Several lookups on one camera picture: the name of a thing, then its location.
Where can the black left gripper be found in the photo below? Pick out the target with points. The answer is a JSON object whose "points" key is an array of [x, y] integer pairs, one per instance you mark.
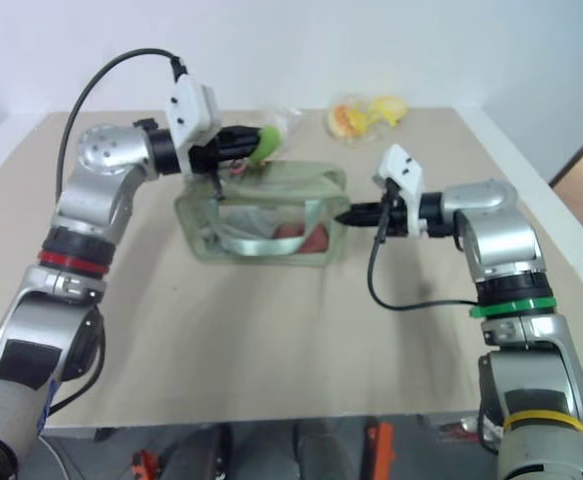
{"points": [[211, 150]]}

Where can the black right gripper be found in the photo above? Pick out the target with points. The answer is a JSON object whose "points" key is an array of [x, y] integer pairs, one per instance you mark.
{"points": [[395, 220]]}

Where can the green transparent zip pouch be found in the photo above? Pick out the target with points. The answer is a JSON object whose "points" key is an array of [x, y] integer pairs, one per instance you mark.
{"points": [[196, 217]]}

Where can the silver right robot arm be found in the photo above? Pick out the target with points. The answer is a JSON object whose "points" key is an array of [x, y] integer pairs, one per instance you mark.
{"points": [[501, 235]]}

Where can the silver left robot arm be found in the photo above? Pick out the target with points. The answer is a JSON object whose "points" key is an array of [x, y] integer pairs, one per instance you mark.
{"points": [[91, 210]]}

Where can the red round item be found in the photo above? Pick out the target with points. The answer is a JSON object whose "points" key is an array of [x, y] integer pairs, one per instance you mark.
{"points": [[317, 239]]}

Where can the crumpled clear plastic bag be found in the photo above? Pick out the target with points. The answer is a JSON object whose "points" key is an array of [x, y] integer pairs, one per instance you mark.
{"points": [[291, 122]]}

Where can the clear bag with yellow contents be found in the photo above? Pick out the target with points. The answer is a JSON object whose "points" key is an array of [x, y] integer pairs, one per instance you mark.
{"points": [[373, 122]]}

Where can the round orange bread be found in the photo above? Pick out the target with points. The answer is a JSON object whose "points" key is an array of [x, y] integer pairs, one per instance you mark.
{"points": [[343, 119]]}

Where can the orange black clamp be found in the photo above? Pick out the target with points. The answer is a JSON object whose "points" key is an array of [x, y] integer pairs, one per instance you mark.
{"points": [[381, 450], [142, 465]]}

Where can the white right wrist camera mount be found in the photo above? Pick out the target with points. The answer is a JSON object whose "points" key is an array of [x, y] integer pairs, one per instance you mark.
{"points": [[405, 172]]}

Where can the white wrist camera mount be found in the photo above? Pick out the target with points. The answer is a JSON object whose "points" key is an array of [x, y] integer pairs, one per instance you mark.
{"points": [[405, 172], [191, 107]]}

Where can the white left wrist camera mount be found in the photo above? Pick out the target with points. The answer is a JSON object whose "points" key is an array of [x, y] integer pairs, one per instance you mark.
{"points": [[191, 107]]}

